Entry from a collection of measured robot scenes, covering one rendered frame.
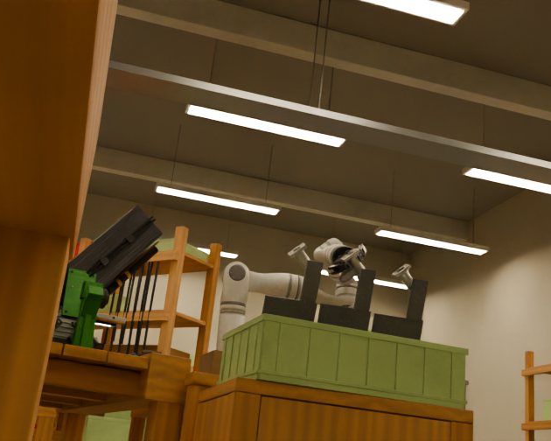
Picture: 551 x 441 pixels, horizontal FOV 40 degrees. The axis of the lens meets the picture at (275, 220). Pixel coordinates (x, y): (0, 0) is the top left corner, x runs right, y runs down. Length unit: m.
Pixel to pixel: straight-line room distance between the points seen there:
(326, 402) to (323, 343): 0.15
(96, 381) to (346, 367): 0.88
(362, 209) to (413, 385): 9.19
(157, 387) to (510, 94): 6.00
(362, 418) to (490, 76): 6.12
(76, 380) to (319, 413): 0.87
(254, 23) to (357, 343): 5.33
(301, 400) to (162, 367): 0.65
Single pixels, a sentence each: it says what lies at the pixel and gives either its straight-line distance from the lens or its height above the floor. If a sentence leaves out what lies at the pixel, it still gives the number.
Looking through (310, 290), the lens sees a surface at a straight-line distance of 2.12.
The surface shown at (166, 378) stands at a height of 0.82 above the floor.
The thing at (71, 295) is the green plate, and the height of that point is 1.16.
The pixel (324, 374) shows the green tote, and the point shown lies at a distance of 2.03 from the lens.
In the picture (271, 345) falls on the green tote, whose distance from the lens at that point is 1.99.
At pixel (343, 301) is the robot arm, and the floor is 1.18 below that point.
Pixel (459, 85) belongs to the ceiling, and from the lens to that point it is 7.67.
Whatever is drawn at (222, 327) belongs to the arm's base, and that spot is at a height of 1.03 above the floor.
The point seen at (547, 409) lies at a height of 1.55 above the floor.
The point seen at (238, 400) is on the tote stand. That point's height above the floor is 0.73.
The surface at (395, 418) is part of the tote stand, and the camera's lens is 2.11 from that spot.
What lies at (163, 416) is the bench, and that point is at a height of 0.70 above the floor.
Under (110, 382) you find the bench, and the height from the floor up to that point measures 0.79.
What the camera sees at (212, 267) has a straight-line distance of 6.05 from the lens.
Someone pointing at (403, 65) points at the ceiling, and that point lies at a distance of 7.48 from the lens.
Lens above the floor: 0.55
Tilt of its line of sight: 19 degrees up
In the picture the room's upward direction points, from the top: 6 degrees clockwise
